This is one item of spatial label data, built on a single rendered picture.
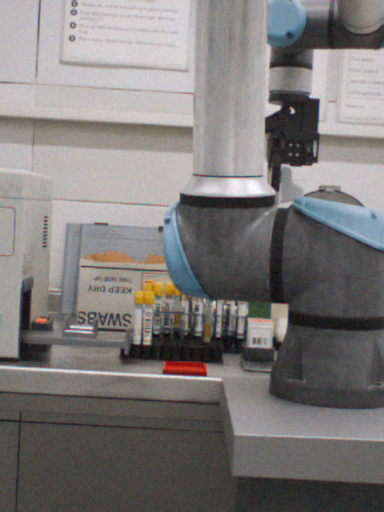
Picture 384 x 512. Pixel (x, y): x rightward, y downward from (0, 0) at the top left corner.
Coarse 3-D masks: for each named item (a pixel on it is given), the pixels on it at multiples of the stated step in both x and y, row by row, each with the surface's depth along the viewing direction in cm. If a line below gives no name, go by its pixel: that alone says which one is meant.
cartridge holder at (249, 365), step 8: (248, 352) 136; (256, 352) 136; (264, 352) 136; (272, 352) 136; (240, 360) 142; (248, 360) 136; (256, 360) 136; (264, 360) 136; (272, 360) 136; (248, 368) 134; (256, 368) 134; (264, 368) 134
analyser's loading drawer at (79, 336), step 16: (64, 320) 132; (96, 320) 134; (32, 336) 132; (48, 336) 133; (64, 336) 132; (80, 336) 132; (96, 336) 135; (112, 336) 137; (128, 336) 132; (128, 352) 132
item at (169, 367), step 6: (168, 366) 134; (174, 366) 134; (180, 366) 134; (186, 366) 134; (192, 366) 135; (198, 366) 135; (204, 366) 132; (168, 372) 128; (174, 372) 128; (180, 372) 128; (186, 372) 128; (192, 372) 128; (198, 372) 128; (204, 372) 128
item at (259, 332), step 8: (248, 320) 138; (256, 320) 138; (264, 320) 139; (248, 328) 137; (256, 328) 136; (264, 328) 136; (272, 328) 136; (248, 336) 137; (256, 336) 136; (264, 336) 136; (248, 344) 136; (256, 344) 136; (264, 344) 136
